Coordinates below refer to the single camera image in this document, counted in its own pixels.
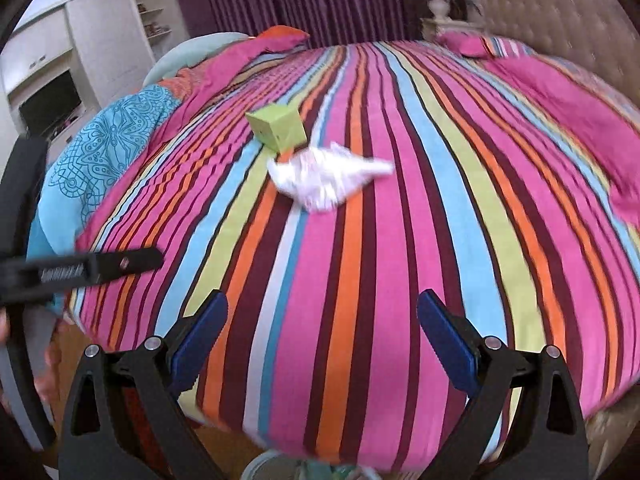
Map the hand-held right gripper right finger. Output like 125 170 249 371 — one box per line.
417 289 591 480

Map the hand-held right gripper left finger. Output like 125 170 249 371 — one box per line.
57 290 229 480

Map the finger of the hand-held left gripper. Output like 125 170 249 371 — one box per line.
90 246 165 284

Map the white plastic wrapper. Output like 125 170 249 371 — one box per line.
266 142 396 212

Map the plain green carton box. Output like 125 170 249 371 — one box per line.
245 102 307 154

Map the person's left hand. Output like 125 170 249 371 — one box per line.
37 325 76 408

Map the striped colourful bedspread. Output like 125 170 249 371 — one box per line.
65 40 640 471

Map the blue patterned quilt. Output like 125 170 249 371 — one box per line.
27 84 183 311

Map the black television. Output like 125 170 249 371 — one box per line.
17 71 84 137

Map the pale teal pillow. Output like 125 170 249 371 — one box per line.
142 32 251 88

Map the white wardrobe with shelves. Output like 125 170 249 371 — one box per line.
0 0 193 137

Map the pink and orange pillow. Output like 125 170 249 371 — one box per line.
165 26 311 92

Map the large pink pillow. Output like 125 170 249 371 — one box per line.
482 55 640 228

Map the small pink striped pillow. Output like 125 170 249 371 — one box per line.
435 30 536 59

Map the cream nightstand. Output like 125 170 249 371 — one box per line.
420 16 483 41

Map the beige tufted headboard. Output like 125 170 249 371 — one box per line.
475 0 640 111

